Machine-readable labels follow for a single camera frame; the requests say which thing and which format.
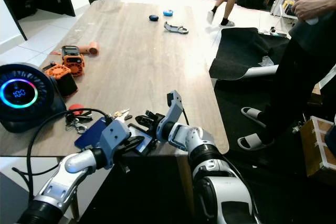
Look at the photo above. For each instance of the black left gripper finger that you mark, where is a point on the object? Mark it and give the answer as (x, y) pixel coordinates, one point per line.
(143, 134)
(140, 151)

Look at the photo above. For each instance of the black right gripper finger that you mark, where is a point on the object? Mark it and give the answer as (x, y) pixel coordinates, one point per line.
(145, 116)
(144, 126)

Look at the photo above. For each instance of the white handheld controller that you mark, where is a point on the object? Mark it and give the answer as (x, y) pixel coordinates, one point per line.
(313, 21)

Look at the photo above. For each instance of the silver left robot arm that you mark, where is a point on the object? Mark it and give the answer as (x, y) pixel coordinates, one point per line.
(68, 174)

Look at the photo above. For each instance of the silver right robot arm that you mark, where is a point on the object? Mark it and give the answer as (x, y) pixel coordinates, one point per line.
(226, 198)

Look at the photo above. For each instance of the silver and brass keys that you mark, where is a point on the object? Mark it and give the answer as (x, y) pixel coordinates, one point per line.
(121, 113)

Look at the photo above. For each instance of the black clothes person left hand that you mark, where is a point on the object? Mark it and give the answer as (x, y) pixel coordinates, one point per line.
(315, 8)

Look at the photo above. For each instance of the blue card holder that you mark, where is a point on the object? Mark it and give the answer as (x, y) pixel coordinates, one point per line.
(92, 137)

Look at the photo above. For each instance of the light wooden table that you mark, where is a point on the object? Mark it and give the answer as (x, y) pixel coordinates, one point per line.
(136, 61)

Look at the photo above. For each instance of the black key bunch red fob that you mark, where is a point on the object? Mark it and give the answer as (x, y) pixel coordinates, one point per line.
(76, 107)

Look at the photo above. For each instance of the orange cone nozzle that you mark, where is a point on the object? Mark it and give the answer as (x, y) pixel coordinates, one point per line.
(93, 49)

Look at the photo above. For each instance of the orange black fan box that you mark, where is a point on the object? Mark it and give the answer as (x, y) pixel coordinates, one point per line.
(63, 80)

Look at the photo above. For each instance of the grey white slide slipper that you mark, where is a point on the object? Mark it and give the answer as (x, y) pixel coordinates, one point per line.
(249, 142)
(252, 115)

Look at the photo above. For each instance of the grey plastic clip tool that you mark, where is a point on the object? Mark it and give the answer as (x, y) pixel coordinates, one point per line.
(176, 28)

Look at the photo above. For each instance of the small dark blue round object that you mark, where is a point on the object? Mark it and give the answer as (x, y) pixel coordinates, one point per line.
(153, 18)

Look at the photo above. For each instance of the small light blue object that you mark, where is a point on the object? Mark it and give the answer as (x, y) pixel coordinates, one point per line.
(168, 13)

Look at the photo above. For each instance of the black fabric cover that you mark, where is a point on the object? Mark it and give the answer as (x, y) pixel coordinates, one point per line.
(241, 51)

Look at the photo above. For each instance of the person in black clothes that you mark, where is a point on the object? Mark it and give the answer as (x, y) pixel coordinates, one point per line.
(304, 77)

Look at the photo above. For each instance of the wooden box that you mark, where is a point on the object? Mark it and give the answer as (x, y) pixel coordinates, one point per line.
(312, 150)

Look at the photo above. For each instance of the dark blue bucket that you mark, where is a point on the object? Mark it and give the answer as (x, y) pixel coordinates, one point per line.
(332, 137)

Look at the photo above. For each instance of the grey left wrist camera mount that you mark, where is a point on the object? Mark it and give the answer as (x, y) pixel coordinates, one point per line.
(114, 135)

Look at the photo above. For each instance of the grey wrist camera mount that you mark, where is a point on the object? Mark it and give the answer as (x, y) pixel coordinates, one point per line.
(176, 106)
(114, 135)

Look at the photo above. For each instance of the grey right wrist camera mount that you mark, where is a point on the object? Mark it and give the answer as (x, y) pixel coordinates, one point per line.
(176, 106)

